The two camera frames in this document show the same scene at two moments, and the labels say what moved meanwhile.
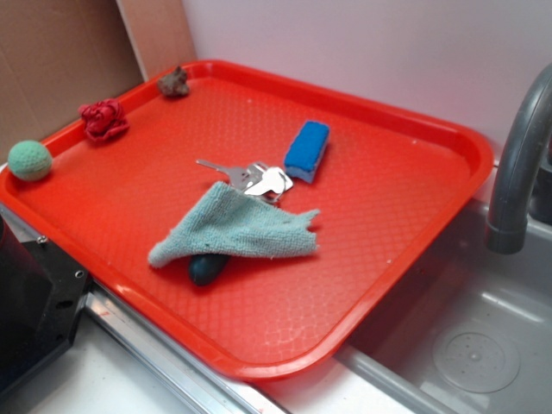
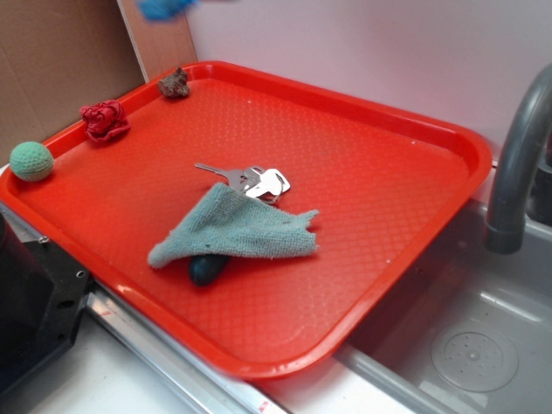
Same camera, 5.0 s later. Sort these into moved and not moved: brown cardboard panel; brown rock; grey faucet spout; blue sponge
Moved: blue sponge
Not moved: brown cardboard panel; brown rock; grey faucet spout
